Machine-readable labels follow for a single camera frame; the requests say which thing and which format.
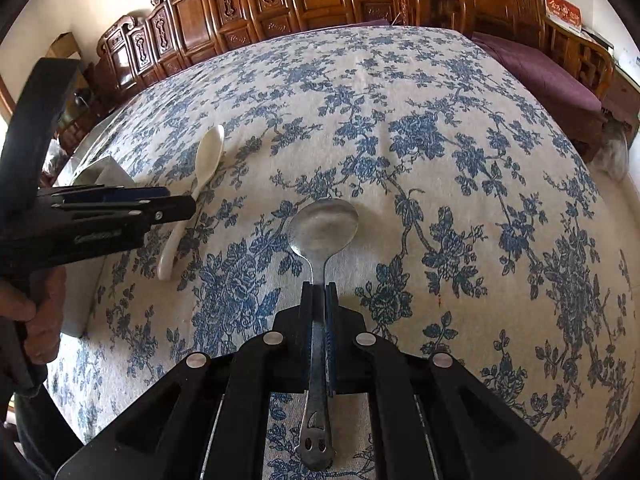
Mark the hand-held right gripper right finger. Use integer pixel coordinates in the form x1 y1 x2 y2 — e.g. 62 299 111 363
324 283 583 480

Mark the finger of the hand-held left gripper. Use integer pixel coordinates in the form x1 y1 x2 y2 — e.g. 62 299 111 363
47 185 172 207
47 194 197 261

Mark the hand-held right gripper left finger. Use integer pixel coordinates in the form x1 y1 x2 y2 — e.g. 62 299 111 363
55 282 315 480

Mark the grey plastic tray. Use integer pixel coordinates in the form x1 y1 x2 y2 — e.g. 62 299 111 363
59 156 137 337

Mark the white plastic spoon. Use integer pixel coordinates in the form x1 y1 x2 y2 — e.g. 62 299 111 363
157 124 227 282

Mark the metal spoon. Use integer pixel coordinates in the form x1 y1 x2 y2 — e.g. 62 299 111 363
287 198 360 472

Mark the person's left hand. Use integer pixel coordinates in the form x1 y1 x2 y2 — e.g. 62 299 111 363
0 266 68 366

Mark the blue floral blanket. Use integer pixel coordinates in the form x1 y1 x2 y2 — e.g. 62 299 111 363
45 25 637 480

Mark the dark clothing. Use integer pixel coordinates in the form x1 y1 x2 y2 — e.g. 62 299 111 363
0 392 83 480

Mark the clear plastic bag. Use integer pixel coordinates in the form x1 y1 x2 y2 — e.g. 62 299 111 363
596 114 635 182

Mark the dark wooden chair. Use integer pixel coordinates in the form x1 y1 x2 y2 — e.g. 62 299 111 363
394 0 476 36

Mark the carved wooden chair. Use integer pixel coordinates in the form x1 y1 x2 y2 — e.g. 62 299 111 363
542 15 617 113

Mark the red wall calendar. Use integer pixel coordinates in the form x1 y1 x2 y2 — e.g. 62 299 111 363
543 0 584 37

